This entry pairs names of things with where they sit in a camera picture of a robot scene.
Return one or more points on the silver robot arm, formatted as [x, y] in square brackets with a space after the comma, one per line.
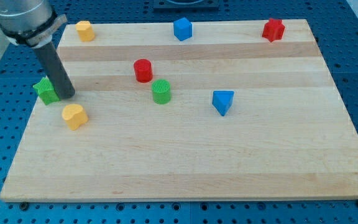
[29, 22]

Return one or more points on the yellow heart block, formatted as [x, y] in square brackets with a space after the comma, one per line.
[74, 115]

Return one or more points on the red star block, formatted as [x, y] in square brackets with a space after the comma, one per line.
[273, 30]

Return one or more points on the green star block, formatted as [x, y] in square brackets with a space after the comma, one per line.
[45, 91]

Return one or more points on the green cylinder block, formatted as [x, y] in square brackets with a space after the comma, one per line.
[161, 91]

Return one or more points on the blue triangle block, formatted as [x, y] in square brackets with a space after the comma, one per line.
[222, 100]

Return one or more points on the wooden board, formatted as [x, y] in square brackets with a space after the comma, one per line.
[287, 135]

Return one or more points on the red cylinder block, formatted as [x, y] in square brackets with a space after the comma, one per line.
[143, 70]

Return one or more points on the blue cube block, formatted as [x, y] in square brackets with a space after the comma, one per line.
[183, 29]

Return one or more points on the yellow pentagon block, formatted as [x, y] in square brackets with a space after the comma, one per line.
[85, 31]

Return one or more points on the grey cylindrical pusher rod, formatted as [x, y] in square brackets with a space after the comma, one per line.
[54, 69]

